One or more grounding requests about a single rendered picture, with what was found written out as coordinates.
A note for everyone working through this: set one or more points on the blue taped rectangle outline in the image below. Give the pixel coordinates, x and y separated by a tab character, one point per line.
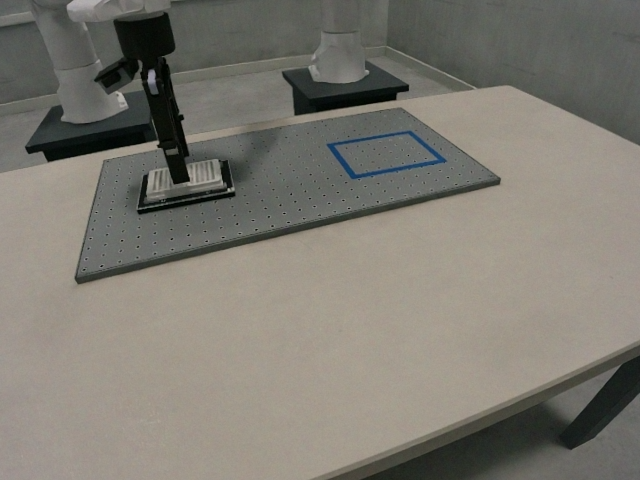
354	176

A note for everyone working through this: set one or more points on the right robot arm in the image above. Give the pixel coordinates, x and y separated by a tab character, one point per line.
76	64

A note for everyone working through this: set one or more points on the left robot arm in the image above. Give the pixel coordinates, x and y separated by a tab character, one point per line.
339	58

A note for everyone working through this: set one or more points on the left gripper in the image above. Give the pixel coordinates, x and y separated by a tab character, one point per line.
148	40

